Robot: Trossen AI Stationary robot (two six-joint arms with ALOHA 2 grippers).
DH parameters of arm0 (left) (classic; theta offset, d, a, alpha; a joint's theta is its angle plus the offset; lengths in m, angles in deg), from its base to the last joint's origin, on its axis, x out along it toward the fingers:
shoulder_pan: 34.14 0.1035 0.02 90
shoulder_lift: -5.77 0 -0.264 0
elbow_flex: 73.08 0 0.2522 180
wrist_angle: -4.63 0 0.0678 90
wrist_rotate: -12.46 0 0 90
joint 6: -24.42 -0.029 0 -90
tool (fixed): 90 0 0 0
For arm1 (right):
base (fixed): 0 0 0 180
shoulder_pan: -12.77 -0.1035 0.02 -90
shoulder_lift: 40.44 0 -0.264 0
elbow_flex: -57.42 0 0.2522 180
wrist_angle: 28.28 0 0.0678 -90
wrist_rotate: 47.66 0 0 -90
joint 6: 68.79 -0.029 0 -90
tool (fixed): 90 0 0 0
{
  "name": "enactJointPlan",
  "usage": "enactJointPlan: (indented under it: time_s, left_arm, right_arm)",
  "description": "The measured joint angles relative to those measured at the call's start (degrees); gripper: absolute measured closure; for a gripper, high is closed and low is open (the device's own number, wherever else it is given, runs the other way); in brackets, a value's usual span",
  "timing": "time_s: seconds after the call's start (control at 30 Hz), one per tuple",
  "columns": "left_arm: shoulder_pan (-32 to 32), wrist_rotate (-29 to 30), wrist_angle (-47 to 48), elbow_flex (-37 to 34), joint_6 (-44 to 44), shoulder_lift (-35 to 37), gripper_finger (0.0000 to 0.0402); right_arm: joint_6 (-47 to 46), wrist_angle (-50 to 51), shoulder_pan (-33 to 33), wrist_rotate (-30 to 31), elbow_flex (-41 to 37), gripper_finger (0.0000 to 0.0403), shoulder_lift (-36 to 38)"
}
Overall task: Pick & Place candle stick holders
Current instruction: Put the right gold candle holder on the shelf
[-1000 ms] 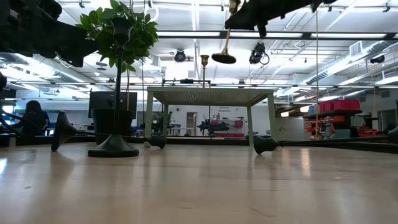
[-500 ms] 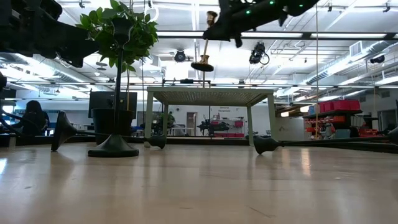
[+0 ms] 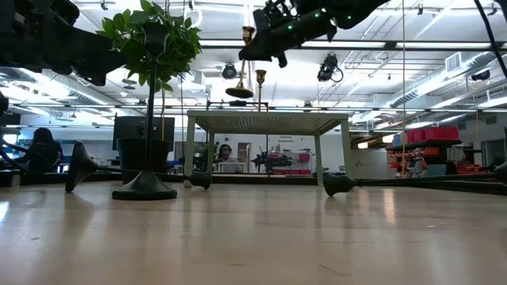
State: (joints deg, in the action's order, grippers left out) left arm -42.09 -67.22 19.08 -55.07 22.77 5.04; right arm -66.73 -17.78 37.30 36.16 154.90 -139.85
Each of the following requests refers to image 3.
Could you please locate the black ceiling-mounted camera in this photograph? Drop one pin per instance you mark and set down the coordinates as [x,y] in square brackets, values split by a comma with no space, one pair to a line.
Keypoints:
[326,69]

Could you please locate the green plant in black pot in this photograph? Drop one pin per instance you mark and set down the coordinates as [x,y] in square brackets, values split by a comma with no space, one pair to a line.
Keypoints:
[126,47]

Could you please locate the person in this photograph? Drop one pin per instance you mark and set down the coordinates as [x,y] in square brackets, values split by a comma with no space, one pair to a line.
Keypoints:
[229,164]
[41,152]

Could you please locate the silver ceiling air duct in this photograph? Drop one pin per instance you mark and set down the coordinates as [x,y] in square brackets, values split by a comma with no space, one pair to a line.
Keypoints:
[467,65]

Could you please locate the small black robot arm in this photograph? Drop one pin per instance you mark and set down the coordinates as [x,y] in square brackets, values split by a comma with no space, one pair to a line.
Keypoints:
[273,161]

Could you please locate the black round spotlight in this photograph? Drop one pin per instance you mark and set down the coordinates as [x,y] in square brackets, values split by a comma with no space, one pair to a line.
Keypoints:
[229,72]

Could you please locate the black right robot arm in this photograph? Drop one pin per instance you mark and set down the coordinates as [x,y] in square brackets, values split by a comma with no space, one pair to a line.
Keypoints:
[356,10]

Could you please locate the black flat monitor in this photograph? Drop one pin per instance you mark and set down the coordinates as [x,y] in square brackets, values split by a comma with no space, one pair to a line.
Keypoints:
[126,128]

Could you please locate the gold candlestick holder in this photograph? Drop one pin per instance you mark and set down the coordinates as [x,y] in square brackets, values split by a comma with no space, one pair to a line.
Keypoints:
[260,75]
[239,93]

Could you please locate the storage rack with red bins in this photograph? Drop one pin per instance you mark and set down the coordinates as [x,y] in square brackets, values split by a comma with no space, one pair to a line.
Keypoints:
[431,134]

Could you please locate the black candlestick holder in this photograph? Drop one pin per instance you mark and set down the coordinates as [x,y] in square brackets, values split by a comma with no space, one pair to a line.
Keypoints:
[336,184]
[144,190]
[79,166]

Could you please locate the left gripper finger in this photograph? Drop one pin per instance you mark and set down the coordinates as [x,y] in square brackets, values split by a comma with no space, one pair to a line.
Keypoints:
[99,59]

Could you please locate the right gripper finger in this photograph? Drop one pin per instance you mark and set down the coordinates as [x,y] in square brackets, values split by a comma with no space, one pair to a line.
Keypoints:
[257,53]

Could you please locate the green perforated metal shelf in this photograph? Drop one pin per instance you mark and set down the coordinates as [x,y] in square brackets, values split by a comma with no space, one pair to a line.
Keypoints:
[269,122]

